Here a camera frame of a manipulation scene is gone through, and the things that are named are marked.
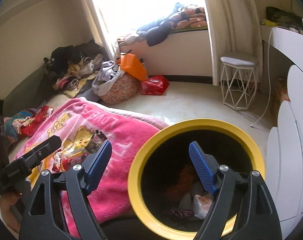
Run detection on trash inside bin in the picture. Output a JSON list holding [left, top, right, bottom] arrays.
[[165, 165, 213, 220]]

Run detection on yellow rim trash bin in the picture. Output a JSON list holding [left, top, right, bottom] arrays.
[[128, 118, 265, 239]]

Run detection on left hand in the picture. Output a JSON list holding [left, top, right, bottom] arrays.
[[0, 192, 21, 233]]

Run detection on red pillow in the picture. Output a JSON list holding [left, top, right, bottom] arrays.
[[4, 105, 54, 140]]

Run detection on white rounded cabinet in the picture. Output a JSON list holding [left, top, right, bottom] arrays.
[[261, 25, 303, 238]]

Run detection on pink bear blanket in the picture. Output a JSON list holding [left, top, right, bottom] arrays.
[[17, 99, 166, 239]]

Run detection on clothes pile on bed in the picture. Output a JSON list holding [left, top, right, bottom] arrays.
[[43, 40, 108, 98]]

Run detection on floral laundry basket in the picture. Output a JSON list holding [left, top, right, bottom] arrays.
[[92, 61, 141, 105]]

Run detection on red plastic bag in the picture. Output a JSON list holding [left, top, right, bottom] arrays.
[[141, 75, 170, 95]]

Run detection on orange bag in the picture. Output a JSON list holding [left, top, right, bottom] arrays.
[[120, 54, 148, 81]]

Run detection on cream curtain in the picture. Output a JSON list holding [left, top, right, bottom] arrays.
[[205, 0, 263, 86]]

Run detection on clothes on window sill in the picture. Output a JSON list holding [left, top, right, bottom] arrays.
[[117, 3, 208, 47]]

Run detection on white wire stool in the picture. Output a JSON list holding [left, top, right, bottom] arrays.
[[220, 52, 258, 111]]

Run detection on white cable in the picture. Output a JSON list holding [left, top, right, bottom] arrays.
[[250, 28, 274, 129]]

